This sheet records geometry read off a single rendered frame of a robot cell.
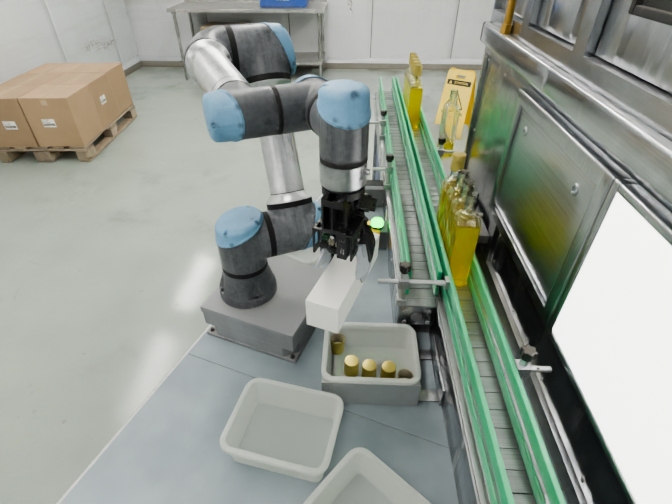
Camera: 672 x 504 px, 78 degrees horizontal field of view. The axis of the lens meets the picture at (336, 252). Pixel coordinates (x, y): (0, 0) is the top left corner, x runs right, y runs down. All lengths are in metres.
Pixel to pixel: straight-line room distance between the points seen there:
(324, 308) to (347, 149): 0.27
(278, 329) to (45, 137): 3.68
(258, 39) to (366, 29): 5.81
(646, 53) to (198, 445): 1.08
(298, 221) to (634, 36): 0.72
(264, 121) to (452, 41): 6.38
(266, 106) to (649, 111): 0.56
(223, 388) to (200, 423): 0.10
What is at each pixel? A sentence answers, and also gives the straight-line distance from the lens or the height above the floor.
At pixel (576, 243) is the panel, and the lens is 0.84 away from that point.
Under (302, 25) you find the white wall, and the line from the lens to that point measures 6.85.
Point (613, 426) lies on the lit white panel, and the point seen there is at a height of 1.03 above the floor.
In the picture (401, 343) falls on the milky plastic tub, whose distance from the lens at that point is 1.09.
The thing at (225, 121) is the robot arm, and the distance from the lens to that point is 0.65.
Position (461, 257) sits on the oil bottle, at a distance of 1.07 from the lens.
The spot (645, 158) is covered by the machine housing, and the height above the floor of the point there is 1.37.
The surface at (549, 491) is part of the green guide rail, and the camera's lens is 0.79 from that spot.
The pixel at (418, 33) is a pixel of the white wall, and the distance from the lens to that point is 6.87.
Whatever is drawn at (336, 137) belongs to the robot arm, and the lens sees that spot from 0.60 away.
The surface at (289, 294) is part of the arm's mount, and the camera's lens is 1.11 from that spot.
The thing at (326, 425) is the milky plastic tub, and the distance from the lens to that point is 0.99.
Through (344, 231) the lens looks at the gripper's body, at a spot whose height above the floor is 1.23.
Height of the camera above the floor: 1.61
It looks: 38 degrees down
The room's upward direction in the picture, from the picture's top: straight up
